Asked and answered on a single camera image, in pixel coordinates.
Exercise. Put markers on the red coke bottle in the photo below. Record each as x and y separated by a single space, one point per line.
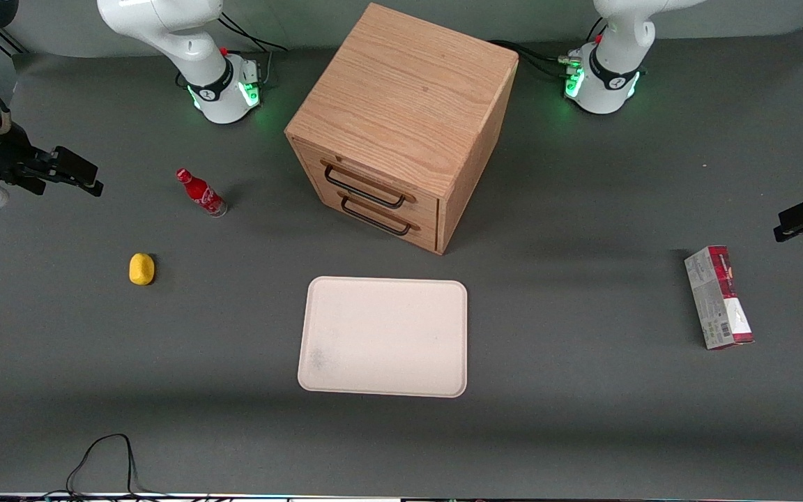
201 193

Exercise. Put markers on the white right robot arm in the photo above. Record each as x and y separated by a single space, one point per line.
192 49

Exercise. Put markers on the cream plastic tray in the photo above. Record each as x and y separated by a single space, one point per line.
384 338

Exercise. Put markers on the yellow lemon-shaped sponge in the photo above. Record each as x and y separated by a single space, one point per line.
141 270

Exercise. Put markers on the red and grey carton box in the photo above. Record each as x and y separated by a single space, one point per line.
719 300

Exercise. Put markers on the wooden drawer front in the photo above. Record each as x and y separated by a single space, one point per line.
373 178
415 236

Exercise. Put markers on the dark grey table mat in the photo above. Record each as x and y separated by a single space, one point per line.
583 432

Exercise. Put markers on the oak wooden drawer cabinet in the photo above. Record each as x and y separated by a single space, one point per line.
401 90

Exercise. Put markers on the aluminium frame rail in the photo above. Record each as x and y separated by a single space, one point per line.
5 43

